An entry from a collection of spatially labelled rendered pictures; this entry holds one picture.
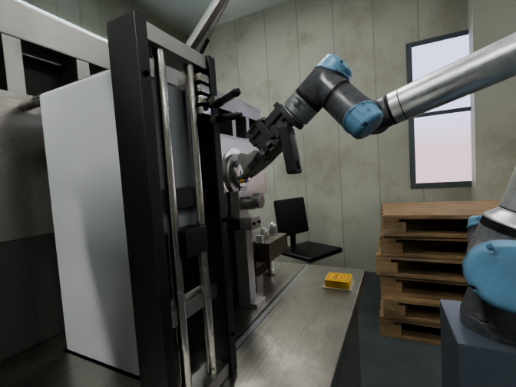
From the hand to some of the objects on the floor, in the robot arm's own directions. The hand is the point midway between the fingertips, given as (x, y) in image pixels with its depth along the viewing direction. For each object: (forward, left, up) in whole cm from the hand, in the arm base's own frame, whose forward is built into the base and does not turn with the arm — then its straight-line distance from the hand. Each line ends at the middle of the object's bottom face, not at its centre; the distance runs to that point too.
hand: (246, 178), depth 74 cm
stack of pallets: (-90, -192, -124) cm, 245 cm away
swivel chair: (+39, -194, -124) cm, 233 cm away
